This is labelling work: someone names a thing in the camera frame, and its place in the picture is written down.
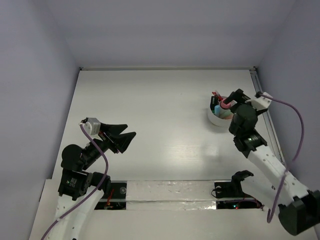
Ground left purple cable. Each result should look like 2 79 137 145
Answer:
39 122 110 240

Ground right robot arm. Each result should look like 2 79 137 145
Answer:
221 89 320 236

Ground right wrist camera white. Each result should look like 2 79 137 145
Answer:
245 91 273 116

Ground green highlighter marker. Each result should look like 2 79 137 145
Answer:
219 112 234 120

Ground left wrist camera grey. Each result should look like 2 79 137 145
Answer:
81 117 101 136

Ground white round container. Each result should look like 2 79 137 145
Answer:
207 101 232 128

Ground red gel pen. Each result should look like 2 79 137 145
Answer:
212 91 223 101

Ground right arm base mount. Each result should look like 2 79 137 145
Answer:
210 170 264 210

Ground blue highlighter marker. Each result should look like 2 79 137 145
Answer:
214 105 221 116

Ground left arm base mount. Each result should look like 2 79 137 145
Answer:
94 181 127 210

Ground black green highlighter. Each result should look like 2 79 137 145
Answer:
210 96 219 109

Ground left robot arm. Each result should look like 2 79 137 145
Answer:
41 117 137 240

